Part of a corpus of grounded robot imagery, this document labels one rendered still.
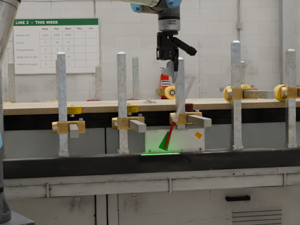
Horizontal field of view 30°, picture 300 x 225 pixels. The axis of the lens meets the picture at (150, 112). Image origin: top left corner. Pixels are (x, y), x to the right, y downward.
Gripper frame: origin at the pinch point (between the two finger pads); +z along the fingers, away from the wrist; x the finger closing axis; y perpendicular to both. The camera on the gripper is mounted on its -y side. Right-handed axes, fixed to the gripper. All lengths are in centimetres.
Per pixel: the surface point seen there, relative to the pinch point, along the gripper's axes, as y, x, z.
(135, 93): 2, -115, 7
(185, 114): -5.2, -5.3, 14.7
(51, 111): 51, -22, 13
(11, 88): 77, -115, 3
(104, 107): 28.2, -22.0, 11.6
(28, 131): 62, -28, 21
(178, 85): -2.7, -6.1, 2.4
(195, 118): -6.0, 10.1, 15.5
